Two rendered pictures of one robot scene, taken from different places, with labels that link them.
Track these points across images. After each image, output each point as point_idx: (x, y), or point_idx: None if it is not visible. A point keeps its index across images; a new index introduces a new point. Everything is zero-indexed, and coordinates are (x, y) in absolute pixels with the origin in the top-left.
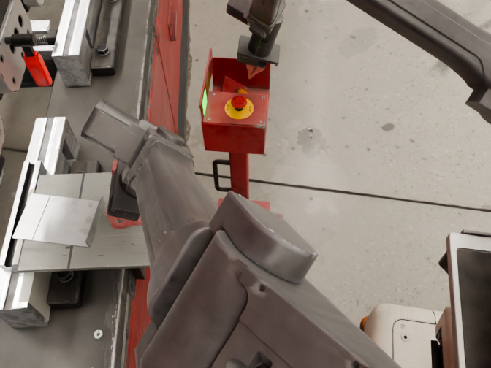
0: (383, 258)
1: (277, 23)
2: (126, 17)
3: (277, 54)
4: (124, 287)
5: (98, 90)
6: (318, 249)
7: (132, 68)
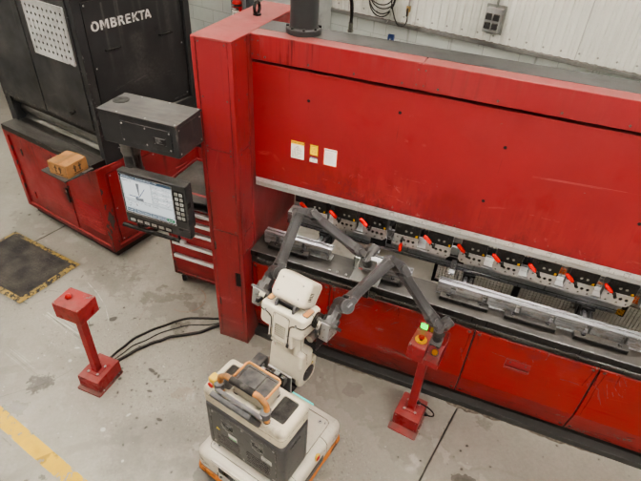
0: (368, 478)
1: (434, 329)
2: (472, 309)
3: (433, 344)
4: (357, 283)
5: (432, 293)
6: (386, 448)
7: (441, 303)
